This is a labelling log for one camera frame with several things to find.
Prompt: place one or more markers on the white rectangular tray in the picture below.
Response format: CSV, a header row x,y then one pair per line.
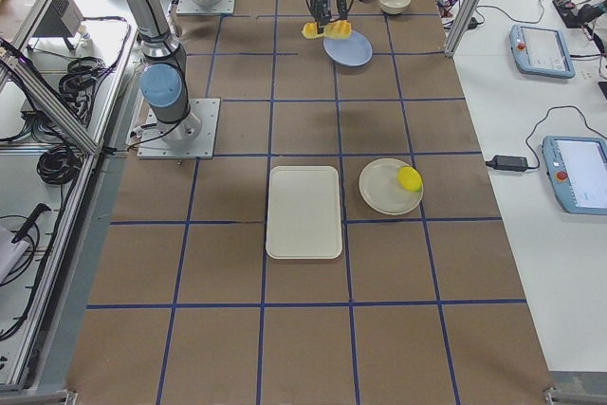
x,y
303,213

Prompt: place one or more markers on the black power adapter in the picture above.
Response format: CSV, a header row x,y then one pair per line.
x,y
508,163

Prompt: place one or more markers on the orange striped bread roll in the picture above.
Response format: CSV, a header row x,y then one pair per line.
x,y
339,30

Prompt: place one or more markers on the grey control box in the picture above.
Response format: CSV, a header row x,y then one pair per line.
x,y
62,19

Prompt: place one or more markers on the far blue teach pendant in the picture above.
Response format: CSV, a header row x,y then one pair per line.
x,y
541,52

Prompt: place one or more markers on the yellow lemon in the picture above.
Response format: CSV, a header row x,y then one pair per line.
x,y
409,179

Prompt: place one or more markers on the near blue teach pendant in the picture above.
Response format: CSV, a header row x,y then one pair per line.
x,y
576,169

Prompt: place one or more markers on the cream round plate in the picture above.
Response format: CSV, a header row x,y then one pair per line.
x,y
380,190

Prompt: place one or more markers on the blue plate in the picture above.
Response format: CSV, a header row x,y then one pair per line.
x,y
354,51

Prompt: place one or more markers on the blue teach pendant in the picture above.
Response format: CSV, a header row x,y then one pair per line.
x,y
541,52
576,169

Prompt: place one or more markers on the cream bowl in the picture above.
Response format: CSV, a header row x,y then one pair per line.
x,y
394,7

